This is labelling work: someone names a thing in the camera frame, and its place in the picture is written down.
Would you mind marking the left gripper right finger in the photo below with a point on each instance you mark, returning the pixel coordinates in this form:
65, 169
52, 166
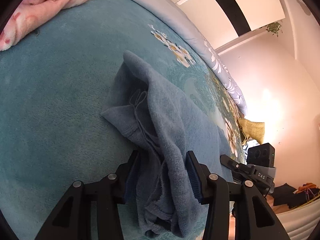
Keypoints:
254, 218

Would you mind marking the blue knit sweater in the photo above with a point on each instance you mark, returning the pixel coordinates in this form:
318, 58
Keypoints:
158, 117

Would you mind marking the black camera box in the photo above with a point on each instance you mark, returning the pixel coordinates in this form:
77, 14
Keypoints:
261, 155

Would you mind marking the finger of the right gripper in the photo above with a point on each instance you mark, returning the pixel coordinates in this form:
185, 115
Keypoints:
235, 167

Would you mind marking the teal floral bed blanket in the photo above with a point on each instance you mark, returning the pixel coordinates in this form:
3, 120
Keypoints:
54, 83

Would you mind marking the yellow knit garment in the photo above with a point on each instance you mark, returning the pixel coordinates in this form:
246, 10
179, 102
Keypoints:
251, 130

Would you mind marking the white wardrobe with black stripe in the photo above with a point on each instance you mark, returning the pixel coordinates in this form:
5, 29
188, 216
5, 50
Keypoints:
222, 21

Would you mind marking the green hanging plant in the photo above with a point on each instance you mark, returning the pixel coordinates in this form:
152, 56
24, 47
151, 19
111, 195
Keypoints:
274, 28

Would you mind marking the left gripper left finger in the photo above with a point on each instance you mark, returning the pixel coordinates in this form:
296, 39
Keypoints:
71, 217

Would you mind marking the pink folded blanket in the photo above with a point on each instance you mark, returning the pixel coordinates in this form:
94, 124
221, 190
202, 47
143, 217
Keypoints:
30, 15

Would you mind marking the light blue floral duvet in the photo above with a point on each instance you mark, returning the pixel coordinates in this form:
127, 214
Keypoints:
178, 21

